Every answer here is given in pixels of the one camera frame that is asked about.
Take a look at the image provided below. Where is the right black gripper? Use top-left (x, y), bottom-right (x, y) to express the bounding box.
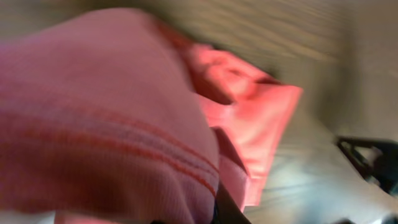
top-left (335, 136), bottom-right (397, 196)

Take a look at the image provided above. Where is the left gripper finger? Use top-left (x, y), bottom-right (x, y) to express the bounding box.
top-left (211, 182), bottom-right (251, 224)

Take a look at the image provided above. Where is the red printed t-shirt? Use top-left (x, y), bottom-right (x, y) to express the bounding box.
top-left (1, 8), bottom-right (302, 223)

